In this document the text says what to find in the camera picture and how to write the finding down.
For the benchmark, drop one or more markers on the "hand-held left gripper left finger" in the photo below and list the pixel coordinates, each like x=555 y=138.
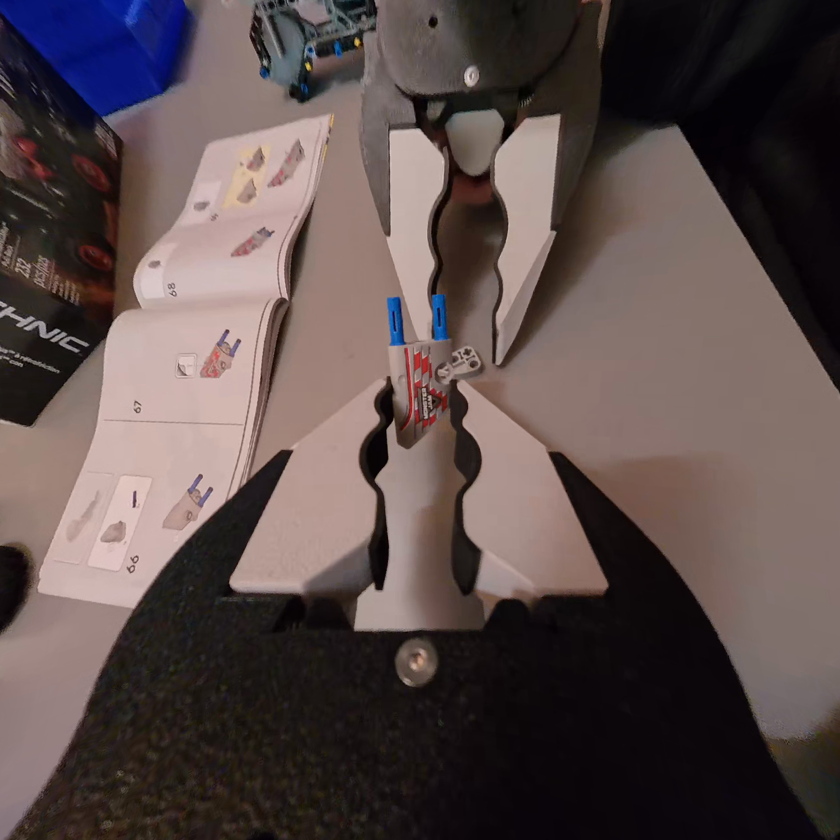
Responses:
x=315 y=518

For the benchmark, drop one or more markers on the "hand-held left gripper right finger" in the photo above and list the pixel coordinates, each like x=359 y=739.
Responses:
x=525 y=525

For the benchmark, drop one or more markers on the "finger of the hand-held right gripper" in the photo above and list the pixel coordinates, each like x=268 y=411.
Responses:
x=531 y=216
x=410 y=210

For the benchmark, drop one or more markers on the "grey panel piece blue pins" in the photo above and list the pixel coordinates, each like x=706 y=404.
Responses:
x=423 y=400

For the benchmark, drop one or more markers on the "small grey connector piece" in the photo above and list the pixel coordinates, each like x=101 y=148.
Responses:
x=463 y=362

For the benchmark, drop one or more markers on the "grey red toy jet model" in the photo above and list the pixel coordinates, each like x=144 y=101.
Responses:
x=302 y=39

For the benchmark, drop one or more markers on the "open instruction booklet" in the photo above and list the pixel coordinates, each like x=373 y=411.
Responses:
x=210 y=367

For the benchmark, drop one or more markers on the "dark clothing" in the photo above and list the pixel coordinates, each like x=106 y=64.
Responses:
x=735 y=98

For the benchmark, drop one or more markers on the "dark cloth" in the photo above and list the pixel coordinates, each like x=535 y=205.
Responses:
x=12 y=584

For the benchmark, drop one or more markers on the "blue plastic bin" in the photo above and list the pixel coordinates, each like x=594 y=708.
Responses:
x=98 y=46

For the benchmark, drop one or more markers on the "black toy set box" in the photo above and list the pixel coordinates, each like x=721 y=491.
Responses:
x=52 y=262

